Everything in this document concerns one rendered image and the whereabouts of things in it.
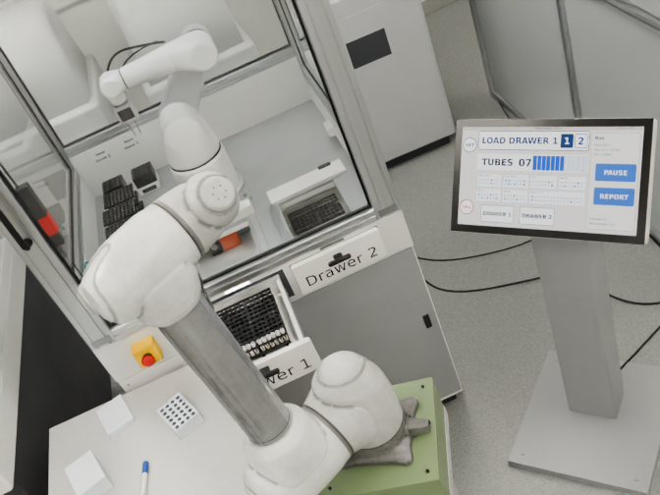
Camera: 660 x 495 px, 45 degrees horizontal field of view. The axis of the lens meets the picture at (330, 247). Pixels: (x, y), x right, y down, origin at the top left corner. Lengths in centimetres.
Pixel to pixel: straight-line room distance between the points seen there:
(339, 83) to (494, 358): 144
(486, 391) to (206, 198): 192
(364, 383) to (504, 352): 152
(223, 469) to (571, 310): 112
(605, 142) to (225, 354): 112
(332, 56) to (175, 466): 119
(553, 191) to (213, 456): 115
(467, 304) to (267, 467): 187
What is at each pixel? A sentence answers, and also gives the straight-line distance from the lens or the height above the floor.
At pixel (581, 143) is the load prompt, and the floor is 115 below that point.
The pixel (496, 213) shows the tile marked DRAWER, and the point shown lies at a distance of 220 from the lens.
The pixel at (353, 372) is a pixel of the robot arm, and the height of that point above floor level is 114.
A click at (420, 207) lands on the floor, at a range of 397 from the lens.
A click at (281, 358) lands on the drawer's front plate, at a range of 216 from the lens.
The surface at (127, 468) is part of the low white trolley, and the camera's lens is 238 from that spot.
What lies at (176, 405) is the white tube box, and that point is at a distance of 240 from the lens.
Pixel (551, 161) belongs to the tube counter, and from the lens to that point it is 215.
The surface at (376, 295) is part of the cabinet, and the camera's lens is 257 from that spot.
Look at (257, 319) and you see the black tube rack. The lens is 232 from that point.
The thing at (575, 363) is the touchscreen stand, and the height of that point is 31.
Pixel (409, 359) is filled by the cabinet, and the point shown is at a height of 34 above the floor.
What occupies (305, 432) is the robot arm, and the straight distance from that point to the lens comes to 168.
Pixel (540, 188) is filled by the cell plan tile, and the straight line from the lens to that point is 216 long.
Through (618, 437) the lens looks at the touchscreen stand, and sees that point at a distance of 285.
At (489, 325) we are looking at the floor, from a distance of 329.
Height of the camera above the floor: 238
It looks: 37 degrees down
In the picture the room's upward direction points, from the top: 23 degrees counter-clockwise
